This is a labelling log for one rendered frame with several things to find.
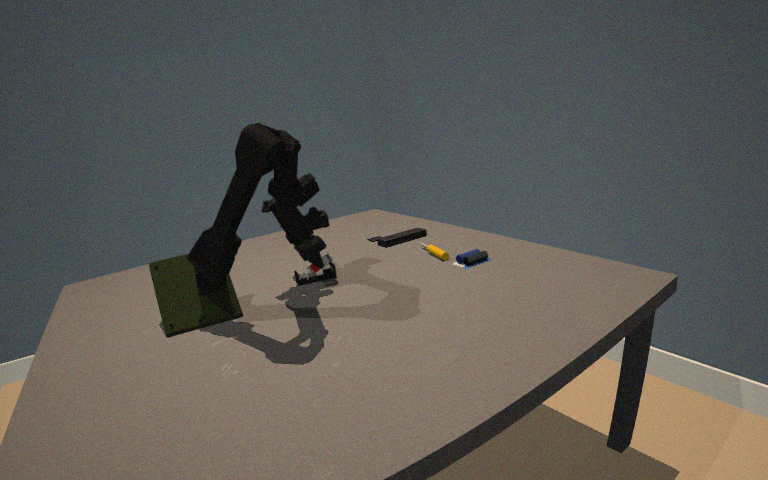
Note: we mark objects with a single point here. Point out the yellow screwdriver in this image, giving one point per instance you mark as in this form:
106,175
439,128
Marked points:
437,252

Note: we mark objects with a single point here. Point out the grey and red battery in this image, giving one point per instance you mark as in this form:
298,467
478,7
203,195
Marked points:
312,269

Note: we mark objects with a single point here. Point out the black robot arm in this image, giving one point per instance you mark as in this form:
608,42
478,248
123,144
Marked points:
260,150

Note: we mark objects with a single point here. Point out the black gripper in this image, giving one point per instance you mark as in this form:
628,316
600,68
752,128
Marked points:
308,247

